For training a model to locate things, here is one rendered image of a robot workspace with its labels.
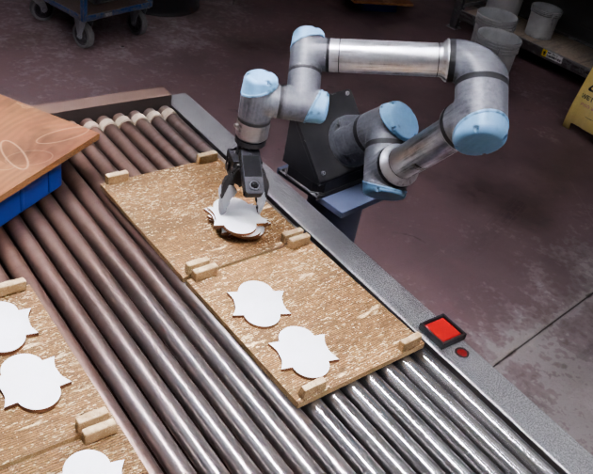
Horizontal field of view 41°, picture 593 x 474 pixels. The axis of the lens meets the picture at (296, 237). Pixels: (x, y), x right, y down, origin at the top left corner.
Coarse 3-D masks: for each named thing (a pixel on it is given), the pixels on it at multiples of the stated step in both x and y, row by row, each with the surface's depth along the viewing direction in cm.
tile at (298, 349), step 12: (288, 336) 163; (300, 336) 163; (312, 336) 164; (324, 336) 164; (276, 348) 159; (288, 348) 160; (300, 348) 160; (312, 348) 161; (324, 348) 162; (288, 360) 157; (300, 360) 158; (312, 360) 158; (324, 360) 159; (336, 360) 160; (300, 372) 155; (312, 372) 155; (324, 372) 156
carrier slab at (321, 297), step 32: (288, 256) 186; (320, 256) 188; (192, 288) 172; (224, 288) 173; (288, 288) 177; (320, 288) 178; (352, 288) 180; (224, 320) 165; (288, 320) 168; (320, 320) 170; (352, 320) 171; (384, 320) 173; (256, 352) 159; (352, 352) 163; (384, 352) 165; (288, 384) 153
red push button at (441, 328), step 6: (426, 324) 175; (432, 324) 176; (438, 324) 176; (444, 324) 176; (450, 324) 177; (432, 330) 174; (438, 330) 174; (444, 330) 175; (450, 330) 175; (456, 330) 175; (438, 336) 173; (444, 336) 173; (450, 336) 173; (456, 336) 174
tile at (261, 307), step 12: (240, 288) 173; (252, 288) 173; (264, 288) 174; (240, 300) 169; (252, 300) 170; (264, 300) 171; (276, 300) 171; (240, 312) 166; (252, 312) 167; (264, 312) 167; (276, 312) 168; (288, 312) 169; (252, 324) 164; (264, 324) 164; (276, 324) 166
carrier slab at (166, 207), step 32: (128, 192) 197; (160, 192) 199; (192, 192) 201; (160, 224) 188; (192, 224) 190; (288, 224) 197; (160, 256) 180; (192, 256) 180; (224, 256) 182; (256, 256) 185
